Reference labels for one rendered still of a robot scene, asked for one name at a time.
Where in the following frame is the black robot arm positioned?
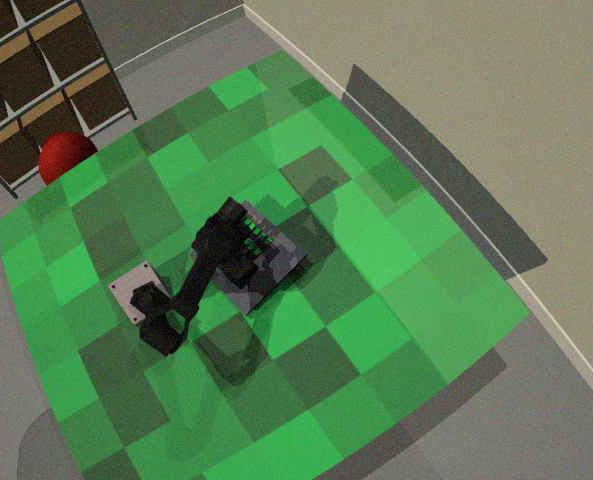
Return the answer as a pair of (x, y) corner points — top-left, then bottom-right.
(130, 197), (250, 356)

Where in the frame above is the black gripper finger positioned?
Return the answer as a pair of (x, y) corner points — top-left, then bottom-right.
(221, 250), (244, 271)

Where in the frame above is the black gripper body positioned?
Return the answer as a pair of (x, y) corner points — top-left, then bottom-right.
(220, 250), (258, 284)

